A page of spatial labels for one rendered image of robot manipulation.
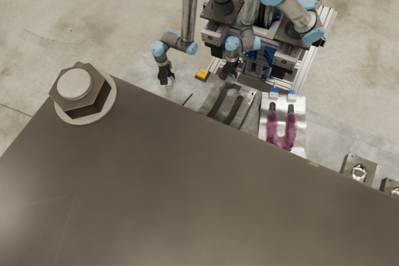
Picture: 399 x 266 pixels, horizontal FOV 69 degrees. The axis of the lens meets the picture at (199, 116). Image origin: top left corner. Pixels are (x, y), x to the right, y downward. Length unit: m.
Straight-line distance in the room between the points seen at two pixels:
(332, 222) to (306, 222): 0.04
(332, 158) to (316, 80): 1.32
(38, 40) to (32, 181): 3.39
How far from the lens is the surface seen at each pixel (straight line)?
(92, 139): 0.52
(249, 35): 1.67
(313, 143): 1.82
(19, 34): 4.08
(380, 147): 1.95
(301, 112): 1.82
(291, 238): 0.45
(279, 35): 1.87
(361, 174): 1.79
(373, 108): 3.03
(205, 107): 1.75
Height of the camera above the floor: 2.44
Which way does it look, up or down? 64 degrees down
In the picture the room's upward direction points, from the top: 12 degrees counter-clockwise
